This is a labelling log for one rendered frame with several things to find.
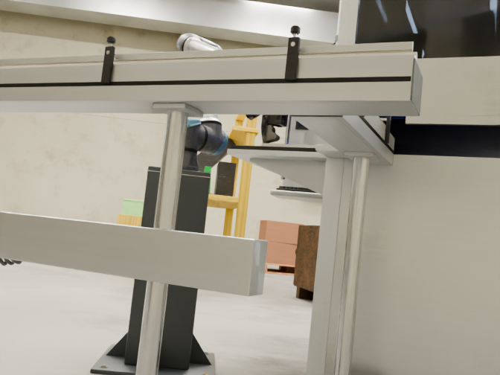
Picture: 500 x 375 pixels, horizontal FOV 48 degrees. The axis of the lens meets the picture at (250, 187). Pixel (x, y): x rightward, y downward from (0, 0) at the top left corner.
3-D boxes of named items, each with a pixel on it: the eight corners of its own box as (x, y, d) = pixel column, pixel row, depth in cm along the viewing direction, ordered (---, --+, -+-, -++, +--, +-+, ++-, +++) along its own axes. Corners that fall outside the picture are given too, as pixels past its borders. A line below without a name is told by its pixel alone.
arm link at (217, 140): (187, 154, 242) (182, 40, 255) (212, 159, 253) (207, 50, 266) (206, 146, 234) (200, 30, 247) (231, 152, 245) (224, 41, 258)
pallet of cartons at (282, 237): (249, 271, 878) (254, 218, 885) (243, 266, 994) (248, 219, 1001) (341, 280, 889) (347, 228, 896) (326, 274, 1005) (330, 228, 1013)
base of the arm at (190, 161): (161, 168, 226) (164, 143, 227) (164, 172, 241) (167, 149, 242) (199, 172, 227) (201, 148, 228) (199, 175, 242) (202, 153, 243)
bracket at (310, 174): (332, 197, 208) (335, 163, 209) (330, 196, 205) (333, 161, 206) (249, 191, 221) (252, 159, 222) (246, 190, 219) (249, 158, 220)
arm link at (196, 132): (164, 146, 234) (167, 115, 236) (187, 152, 244) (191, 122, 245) (181, 146, 226) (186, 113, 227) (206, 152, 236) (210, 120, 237)
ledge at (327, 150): (365, 158, 191) (365, 152, 191) (356, 152, 179) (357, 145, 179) (326, 157, 196) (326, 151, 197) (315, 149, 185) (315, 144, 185)
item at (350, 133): (351, 163, 193) (356, 118, 194) (397, 165, 187) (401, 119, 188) (283, 116, 131) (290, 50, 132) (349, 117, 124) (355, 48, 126)
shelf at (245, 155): (385, 184, 259) (385, 180, 259) (349, 158, 195) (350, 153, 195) (287, 178, 278) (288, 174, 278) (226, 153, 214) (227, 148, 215)
